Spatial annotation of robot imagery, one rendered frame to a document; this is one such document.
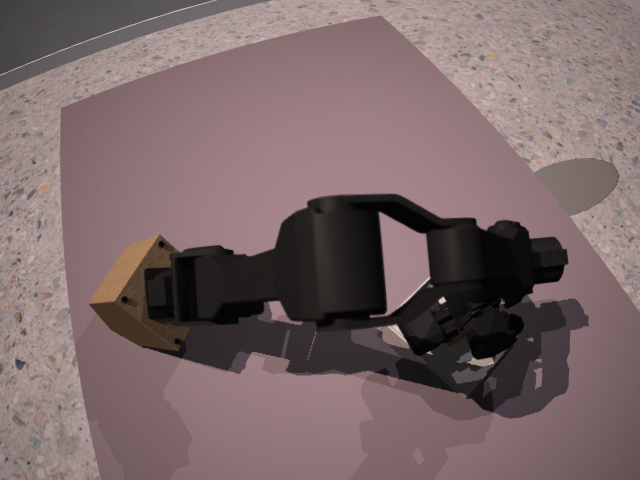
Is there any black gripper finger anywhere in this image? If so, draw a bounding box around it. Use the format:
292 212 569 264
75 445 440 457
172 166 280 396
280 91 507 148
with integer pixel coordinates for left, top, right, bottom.
429 301 460 343

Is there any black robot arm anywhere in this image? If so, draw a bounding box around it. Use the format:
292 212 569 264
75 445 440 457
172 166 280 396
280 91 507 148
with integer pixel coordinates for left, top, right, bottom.
144 194 568 360

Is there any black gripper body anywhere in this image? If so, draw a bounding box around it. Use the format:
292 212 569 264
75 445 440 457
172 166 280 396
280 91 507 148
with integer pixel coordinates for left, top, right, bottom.
397 291 524 356

